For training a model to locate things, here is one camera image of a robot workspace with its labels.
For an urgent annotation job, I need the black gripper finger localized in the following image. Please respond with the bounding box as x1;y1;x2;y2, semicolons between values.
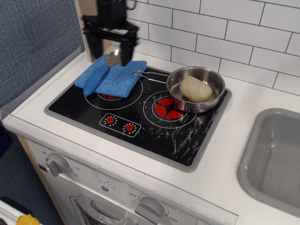
120;40;135;66
85;32;103;59

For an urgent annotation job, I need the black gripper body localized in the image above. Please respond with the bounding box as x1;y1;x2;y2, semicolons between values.
82;0;138;45

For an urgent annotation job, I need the blue handled metal spoon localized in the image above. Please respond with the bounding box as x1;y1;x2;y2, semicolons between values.
83;50;121;97

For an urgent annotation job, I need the small metal pot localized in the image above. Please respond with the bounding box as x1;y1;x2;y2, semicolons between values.
133;66;225;113

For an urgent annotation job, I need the blue folded cloth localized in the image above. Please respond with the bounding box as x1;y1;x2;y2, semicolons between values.
75;55;147;98

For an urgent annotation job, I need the beige toy potato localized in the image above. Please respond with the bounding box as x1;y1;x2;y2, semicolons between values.
180;76;213;103

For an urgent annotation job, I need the black toy stovetop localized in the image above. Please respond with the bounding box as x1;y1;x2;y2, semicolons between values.
45;67;232;172

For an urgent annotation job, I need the grey left oven knob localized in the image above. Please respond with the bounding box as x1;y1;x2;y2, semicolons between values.
46;153;69;177

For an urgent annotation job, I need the grey oven knob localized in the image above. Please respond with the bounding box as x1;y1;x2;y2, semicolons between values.
135;197;165;225
46;153;69;177

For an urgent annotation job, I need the white toy oven front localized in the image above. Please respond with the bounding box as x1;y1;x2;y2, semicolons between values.
28;141;237;225

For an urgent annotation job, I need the grey right oven knob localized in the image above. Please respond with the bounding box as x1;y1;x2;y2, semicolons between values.
135;197;165;225

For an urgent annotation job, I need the grey plastic sink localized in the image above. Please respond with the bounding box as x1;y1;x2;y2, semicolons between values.
237;108;300;217

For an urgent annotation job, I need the yellow black object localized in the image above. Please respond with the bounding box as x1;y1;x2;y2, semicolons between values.
0;213;40;225

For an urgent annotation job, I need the light wooden side post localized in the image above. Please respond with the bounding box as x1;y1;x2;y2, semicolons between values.
74;0;111;63

